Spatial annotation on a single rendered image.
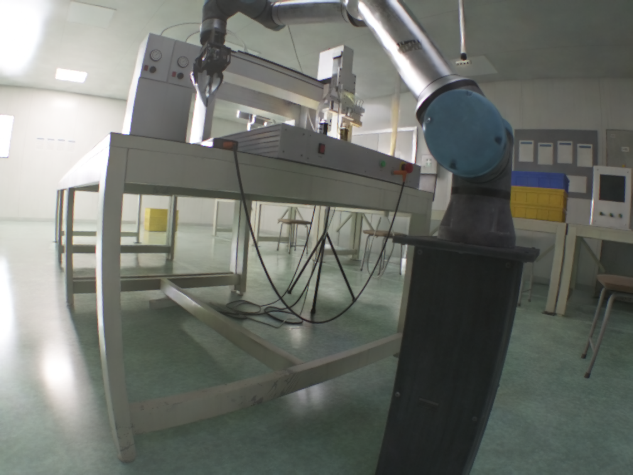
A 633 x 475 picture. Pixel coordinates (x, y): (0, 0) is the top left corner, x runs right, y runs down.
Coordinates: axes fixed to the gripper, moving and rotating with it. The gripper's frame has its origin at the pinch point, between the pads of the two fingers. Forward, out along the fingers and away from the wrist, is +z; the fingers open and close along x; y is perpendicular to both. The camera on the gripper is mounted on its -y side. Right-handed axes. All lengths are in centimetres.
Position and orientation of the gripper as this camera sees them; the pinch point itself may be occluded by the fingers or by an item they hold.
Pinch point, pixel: (206, 102)
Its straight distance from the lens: 95.3
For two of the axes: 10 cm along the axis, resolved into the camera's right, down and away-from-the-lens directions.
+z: 0.8, 9.9, -1.3
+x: 7.7, 0.2, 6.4
